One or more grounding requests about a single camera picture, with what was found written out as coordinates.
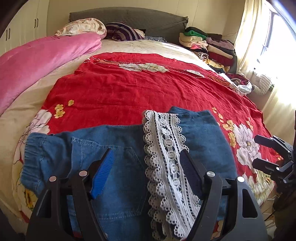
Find pink folded quilt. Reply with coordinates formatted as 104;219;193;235
1;33;102;113

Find cream bed sheet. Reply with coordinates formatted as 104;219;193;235
0;39;232;232

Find grey padded headboard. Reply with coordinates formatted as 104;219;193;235
69;7;189;45

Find floral cream pillow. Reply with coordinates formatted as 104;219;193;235
55;18;107;39

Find pile of folded clothes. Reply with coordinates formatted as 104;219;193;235
179;27;252;95

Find cream wardrobe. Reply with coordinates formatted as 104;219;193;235
1;0;49;55

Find red floral bed cover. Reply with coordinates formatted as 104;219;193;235
15;52;278;217

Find blue denim pants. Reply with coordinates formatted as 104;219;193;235
21;107;237;240

